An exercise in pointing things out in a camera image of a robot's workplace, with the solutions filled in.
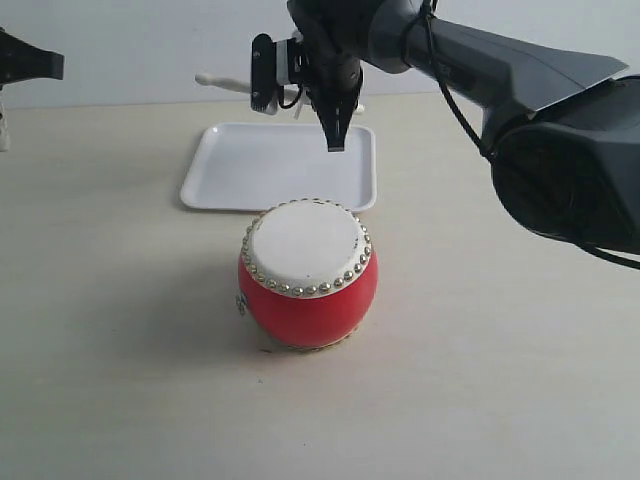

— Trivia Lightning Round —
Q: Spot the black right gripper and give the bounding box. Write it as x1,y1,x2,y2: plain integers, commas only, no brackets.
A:
287,1,373,153

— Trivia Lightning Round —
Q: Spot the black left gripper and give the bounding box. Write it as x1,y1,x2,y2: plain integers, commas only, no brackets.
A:
0,28,65,88

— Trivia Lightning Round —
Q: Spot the white wooden drumstick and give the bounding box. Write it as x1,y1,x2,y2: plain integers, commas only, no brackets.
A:
194,72,366,117
0,103,11,152

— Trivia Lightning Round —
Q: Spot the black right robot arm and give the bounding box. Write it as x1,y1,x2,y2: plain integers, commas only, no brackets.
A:
287,1,639,254

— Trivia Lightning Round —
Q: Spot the red small drum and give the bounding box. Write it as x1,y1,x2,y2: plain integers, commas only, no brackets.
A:
236,198,379,351

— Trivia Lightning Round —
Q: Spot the white rectangular tray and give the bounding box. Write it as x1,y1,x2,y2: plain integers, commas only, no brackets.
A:
179,122,377,212

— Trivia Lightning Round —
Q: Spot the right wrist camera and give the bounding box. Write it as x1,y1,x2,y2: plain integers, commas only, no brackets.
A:
250,33,306,115

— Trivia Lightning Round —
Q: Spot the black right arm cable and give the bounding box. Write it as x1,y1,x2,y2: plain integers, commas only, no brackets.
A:
419,0,640,274

